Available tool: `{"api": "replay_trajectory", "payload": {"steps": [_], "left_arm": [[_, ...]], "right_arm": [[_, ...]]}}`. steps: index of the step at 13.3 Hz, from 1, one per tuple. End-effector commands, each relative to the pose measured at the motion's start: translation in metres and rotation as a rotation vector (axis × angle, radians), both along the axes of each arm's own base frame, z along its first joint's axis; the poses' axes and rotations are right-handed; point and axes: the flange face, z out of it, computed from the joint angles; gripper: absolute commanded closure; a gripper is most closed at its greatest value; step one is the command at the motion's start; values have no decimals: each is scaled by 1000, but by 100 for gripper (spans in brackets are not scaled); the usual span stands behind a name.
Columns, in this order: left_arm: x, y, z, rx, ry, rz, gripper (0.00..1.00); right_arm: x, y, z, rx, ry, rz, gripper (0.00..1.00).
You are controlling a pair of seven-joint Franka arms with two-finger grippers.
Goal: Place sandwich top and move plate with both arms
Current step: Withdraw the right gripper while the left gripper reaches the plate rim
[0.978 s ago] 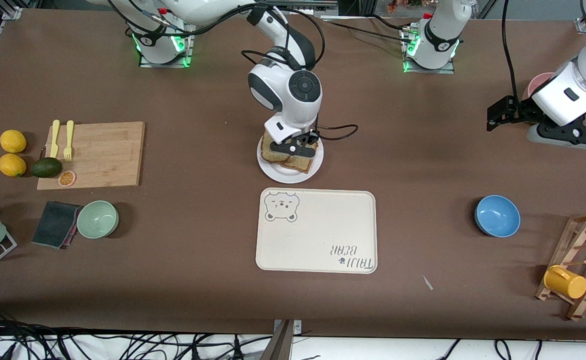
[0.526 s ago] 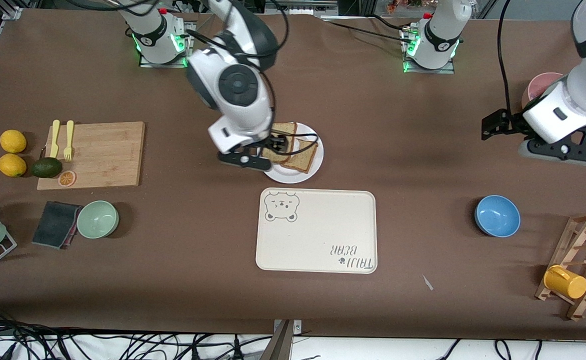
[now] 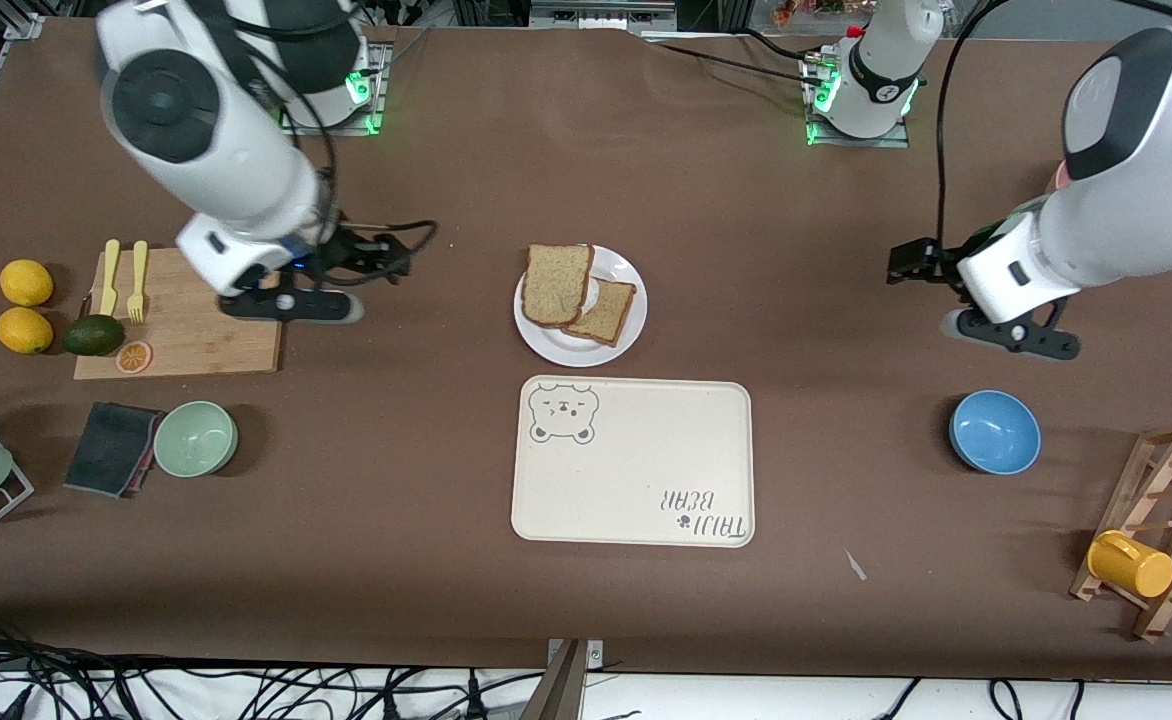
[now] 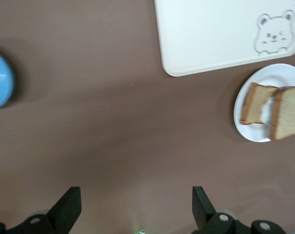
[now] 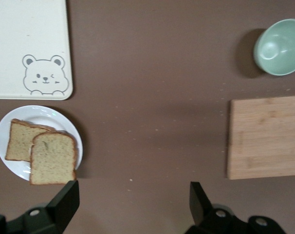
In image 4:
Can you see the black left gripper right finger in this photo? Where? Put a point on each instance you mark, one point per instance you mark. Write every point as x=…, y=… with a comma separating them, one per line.
x=204, y=214

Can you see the blue bowl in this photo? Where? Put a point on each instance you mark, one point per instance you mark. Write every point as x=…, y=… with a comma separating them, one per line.
x=0, y=80

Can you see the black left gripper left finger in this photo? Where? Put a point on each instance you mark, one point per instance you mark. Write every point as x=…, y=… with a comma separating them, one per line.
x=64, y=212

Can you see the fried egg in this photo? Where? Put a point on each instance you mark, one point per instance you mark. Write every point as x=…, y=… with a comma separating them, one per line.
x=266, y=112

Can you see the round-topped brown bread slice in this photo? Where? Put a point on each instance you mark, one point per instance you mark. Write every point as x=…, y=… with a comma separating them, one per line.
x=288, y=114

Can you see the white round plate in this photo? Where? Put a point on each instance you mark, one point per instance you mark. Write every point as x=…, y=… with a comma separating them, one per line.
x=269, y=74

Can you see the cream tray with bear print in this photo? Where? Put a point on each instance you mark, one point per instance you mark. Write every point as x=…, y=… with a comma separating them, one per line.
x=206, y=36

